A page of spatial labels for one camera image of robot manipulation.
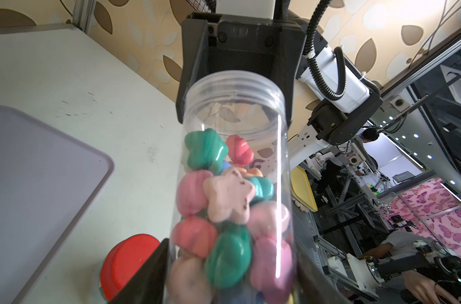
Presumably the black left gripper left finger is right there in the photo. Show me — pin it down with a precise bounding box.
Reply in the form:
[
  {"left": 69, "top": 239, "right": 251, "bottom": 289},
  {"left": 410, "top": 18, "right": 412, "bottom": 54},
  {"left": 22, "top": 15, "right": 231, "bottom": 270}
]
[{"left": 109, "top": 238, "right": 169, "bottom": 304}]

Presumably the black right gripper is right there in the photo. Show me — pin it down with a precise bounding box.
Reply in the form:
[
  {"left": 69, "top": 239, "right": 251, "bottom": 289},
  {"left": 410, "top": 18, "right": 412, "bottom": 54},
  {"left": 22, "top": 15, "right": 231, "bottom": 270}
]
[{"left": 176, "top": 13, "right": 305, "bottom": 127}]

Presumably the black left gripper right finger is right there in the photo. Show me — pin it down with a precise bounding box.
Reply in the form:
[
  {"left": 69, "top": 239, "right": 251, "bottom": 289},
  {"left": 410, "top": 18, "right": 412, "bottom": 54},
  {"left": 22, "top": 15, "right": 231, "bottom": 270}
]
[{"left": 295, "top": 244, "right": 348, "bottom": 304}]

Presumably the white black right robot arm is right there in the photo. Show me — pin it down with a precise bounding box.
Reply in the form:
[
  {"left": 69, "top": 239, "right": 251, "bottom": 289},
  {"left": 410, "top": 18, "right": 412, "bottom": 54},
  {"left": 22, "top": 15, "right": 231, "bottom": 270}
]
[{"left": 176, "top": 1, "right": 382, "bottom": 167}]

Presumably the red lid candy jar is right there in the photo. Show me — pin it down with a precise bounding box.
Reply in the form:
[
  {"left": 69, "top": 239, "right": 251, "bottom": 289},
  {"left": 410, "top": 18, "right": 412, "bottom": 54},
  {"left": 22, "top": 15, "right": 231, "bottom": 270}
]
[{"left": 99, "top": 234, "right": 160, "bottom": 301}]

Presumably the lilac plastic tray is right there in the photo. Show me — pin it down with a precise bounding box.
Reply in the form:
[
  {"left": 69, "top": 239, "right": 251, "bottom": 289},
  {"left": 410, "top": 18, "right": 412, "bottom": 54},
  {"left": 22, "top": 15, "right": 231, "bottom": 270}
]
[{"left": 0, "top": 105, "right": 115, "bottom": 303}]

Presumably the aluminium frame post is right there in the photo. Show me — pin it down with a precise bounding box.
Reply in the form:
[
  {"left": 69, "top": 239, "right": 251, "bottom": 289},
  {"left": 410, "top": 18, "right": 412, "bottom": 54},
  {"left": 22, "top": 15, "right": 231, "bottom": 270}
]
[{"left": 72, "top": 0, "right": 96, "bottom": 34}]

